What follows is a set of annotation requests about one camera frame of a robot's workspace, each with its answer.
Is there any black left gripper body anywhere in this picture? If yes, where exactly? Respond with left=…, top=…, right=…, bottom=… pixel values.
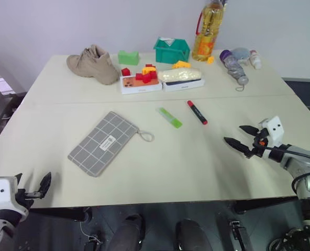
left=15, top=188, right=42, bottom=210

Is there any yellow arched plastic block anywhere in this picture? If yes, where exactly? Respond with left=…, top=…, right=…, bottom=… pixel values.
left=141, top=65, right=158, bottom=75

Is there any folded grey purple umbrella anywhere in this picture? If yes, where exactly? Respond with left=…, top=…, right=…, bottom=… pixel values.
left=219, top=49, right=250, bottom=92

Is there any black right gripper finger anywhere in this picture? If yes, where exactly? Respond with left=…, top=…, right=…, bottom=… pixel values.
left=223, top=136, right=253, bottom=158
left=239, top=125, right=261, bottom=136

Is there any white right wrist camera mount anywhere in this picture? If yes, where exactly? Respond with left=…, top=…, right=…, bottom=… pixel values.
left=258, top=116, right=285, bottom=150

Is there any grey checked pouch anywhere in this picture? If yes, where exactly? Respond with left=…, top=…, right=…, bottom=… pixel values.
left=67, top=111, right=155, bottom=178

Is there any green highlighter pen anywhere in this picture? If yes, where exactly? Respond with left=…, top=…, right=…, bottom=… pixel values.
left=156, top=107, right=183, bottom=130

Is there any large red plastic block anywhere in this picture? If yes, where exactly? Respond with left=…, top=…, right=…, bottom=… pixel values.
left=135, top=70, right=158, bottom=84

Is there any small white plastic bottle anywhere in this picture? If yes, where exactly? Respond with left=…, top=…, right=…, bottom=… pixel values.
left=249, top=49, right=262, bottom=70

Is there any teal plastic storage bin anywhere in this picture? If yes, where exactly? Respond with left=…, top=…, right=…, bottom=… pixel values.
left=153, top=37, right=191, bottom=64

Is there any grey-blue round soft object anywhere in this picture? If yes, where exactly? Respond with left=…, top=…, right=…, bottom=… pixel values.
left=231, top=47, right=251, bottom=66

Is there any red and black marker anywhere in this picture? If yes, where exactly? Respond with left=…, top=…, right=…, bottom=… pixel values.
left=186, top=100, right=208, bottom=126

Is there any white box with orange phone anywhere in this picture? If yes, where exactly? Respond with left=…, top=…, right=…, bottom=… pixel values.
left=119, top=75, right=163, bottom=95

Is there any tan suede boot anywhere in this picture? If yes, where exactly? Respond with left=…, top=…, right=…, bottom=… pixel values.
left=66, top=44, right=120, bottom=86

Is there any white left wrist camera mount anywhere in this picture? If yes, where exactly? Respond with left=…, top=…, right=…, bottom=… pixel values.
left=0, top=176, right=30, bottom=218

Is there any dark rounded shape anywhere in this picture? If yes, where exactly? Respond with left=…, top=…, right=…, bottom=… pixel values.
left=174, top=218, right=213, bottom=251
left=106, top=213, right=146, bottom=251

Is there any yellow cooking oil bottle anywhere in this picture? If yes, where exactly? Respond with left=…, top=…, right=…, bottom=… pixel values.
left=191, top=0, right=226, bottom=63

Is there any black bracket under table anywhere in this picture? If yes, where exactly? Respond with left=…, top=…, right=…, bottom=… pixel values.
left=228, top=219, right=253, bottom=251

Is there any black cable coil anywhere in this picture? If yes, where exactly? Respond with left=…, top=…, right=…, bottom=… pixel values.
left=268, top=226, right=307, bottom=251

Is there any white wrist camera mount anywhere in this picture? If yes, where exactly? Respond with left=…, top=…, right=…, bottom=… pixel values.
left=258, top=116, right=285, bottom=150
left=0, top=176, right=30, bottom=218

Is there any yellow ridged plastic block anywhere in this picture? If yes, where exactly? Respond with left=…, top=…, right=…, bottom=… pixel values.
left=172, top=60, right=192, bottom=70

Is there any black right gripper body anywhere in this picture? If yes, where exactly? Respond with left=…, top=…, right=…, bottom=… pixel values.
left=250, top=128, right=270, bottom=159

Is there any white box with blue phone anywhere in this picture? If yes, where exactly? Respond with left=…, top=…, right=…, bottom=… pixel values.
left=161, top=77, right=206, bottom=93

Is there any clear bag of rice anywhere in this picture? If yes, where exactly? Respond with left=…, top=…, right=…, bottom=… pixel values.
left=157, top=67, right=204, bottom=83

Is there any green plastic house-shaped block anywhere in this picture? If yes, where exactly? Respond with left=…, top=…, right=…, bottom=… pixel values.
left=117, top=50, right=140, bottom=66

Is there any black table frame bar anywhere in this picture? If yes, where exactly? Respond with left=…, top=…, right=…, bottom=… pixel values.
left=232, top=196, right=304, bottom=214

